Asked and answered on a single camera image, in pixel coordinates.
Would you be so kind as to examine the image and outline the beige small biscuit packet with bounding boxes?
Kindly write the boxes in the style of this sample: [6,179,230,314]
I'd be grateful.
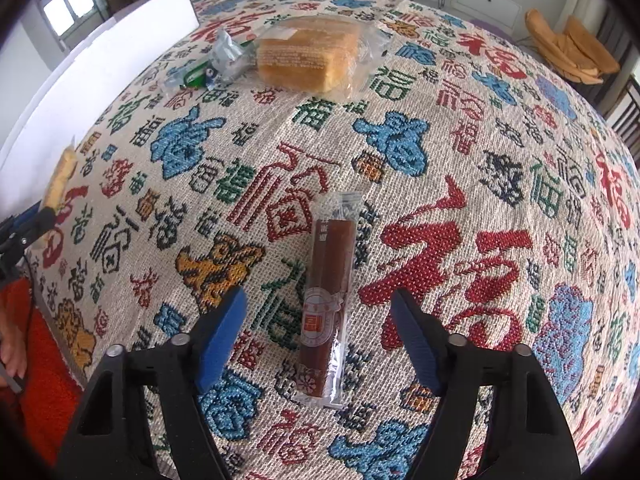
[40,145,78,210]

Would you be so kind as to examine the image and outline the green snack packet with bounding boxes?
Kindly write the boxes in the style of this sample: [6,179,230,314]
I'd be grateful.
[164,56,218,90]

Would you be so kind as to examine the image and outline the person's left hand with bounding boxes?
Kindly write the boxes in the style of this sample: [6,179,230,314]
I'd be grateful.
[0,311,27,379]

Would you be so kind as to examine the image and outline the dark wooden chair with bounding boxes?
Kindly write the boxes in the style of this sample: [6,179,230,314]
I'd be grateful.
[605,76,640,166]

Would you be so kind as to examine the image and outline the bagged yellow sponge cake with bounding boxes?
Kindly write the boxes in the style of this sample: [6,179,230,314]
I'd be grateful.
[254,14,390,101]

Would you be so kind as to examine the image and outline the orange lounge chair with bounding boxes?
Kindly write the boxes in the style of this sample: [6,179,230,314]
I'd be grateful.
[524,9,620,84]

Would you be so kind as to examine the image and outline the white cardboard storage box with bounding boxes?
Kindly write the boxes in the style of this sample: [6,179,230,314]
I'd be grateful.
[1,0,198,217]

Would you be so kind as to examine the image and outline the patterned woven tablecloth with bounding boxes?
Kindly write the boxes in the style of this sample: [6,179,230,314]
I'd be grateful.
[32,0,639,479]

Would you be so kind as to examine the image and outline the brown fruit leather bar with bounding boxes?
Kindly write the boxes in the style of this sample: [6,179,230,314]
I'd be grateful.
[295,192,362,410]

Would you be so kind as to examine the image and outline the silver white snack pouch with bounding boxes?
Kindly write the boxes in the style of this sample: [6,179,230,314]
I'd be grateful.
[205,29,252,88]

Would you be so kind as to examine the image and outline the red sleeve forearm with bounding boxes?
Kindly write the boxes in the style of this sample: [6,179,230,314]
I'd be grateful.
[1,278,81,466]

